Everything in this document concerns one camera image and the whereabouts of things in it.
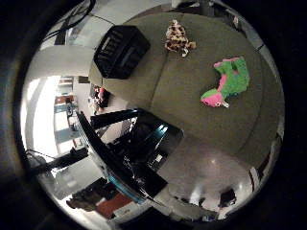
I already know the black cable bundle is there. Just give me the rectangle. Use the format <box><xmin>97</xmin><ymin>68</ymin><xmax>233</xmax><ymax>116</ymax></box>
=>
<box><xmin>42</xmin><ymin>0</ymin><xmax>97</xmax><ymax>42</ymax></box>

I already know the brown spotted giraffe plush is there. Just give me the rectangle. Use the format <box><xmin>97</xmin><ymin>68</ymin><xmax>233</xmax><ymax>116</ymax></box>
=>
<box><xmin>164</xmin><ymin>19</ymin><xmax>197</xmax><ymax>58</ymax></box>

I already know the green and pink dinosaur plush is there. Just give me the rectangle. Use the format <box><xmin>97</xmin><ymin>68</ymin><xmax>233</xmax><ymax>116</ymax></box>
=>
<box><xmin>200</xmin><ymin>56</ymin><xmax>250</xmax><ymax>108</ymax></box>

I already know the black plastic basket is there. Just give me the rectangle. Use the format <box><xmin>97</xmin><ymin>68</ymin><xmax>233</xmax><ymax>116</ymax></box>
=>
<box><xmin>93</xmin><ymin>24</ymin><xmax>152</xmax><ymax>81</ymax></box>

